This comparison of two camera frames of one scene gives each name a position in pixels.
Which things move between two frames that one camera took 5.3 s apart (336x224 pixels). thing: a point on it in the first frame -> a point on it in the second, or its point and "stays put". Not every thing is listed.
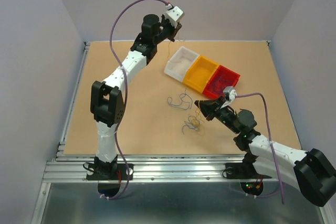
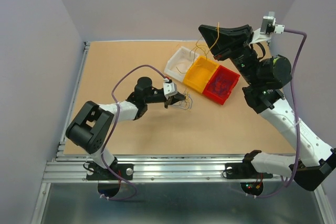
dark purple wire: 219,85 stays put
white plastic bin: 179,65 stays put
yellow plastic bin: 201,73 stays put
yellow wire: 169,49 -> 217,39
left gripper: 173,29 -> 175,98
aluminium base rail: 150,168 stays put
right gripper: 208,106 -> 230,40
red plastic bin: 223,78 stays put
